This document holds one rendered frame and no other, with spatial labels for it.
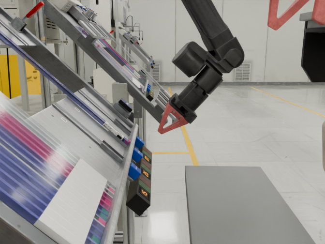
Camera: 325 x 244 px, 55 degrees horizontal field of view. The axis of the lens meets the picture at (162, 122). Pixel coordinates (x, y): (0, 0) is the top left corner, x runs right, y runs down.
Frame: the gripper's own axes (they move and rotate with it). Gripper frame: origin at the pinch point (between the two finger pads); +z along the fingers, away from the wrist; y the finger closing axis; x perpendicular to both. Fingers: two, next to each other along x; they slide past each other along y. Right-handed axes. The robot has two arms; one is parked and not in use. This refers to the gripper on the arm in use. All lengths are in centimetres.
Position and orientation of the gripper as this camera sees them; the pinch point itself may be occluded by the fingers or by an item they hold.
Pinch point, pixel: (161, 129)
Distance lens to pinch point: 79.6
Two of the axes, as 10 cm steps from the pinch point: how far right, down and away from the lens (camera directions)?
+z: -6.7, 7.2, 1.7
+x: 7.4, 6.5, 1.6
